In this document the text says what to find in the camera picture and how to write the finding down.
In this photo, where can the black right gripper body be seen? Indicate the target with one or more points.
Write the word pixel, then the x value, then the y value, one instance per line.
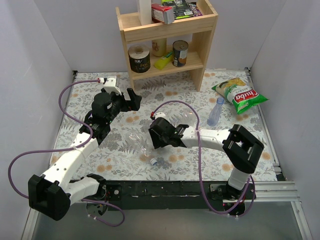
pixel 155 135

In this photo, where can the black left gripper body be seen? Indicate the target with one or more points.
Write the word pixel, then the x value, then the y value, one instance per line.
pixel 127 100

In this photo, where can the clear bottle with white cap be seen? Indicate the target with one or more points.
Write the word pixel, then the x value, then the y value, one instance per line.
pixel 188 118

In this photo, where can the clear bottle with blue cap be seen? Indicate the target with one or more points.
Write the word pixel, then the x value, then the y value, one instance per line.
pixel 215 113

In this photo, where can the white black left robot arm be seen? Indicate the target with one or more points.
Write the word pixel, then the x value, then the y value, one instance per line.
pixel 53 193

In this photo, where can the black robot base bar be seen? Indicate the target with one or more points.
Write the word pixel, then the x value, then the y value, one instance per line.
pixel 174 195

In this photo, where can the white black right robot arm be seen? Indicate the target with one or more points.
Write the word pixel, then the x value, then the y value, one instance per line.
pixel 242 148

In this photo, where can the crushed clear bottle blue-white cap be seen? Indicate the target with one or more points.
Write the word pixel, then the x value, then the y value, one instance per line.
pixel 140 145

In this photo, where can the white tall bottle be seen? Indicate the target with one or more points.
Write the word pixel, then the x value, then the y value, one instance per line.
pixel 144 8

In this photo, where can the floral patterned table mat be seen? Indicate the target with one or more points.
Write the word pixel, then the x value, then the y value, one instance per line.
pixel 115 159

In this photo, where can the black wrapped paper roll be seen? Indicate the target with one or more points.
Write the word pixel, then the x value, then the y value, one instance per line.
pixel 139 58

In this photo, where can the yellow green packet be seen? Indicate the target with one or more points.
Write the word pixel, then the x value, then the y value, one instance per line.
pixel 162 62

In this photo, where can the cream cylindrical jar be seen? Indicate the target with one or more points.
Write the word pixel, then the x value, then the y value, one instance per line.
pixel 159 47

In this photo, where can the tin food can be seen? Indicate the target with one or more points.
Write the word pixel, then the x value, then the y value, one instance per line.
pixel 180 52

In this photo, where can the green white chips bag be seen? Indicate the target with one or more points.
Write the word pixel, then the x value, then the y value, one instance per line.
pixel 240 94

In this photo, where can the red grey carton box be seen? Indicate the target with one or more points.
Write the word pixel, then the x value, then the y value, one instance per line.
pixel 163 14

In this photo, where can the black green snack packet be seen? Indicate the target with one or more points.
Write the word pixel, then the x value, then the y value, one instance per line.
pixel 181 8

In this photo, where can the purple snack packet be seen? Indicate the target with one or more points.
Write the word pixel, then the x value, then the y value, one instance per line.
pixel 195 10

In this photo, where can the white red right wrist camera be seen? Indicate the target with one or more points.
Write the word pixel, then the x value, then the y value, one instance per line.
pixel 155 115

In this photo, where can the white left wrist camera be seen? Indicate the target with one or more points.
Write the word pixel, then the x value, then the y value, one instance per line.
pixel 110 85

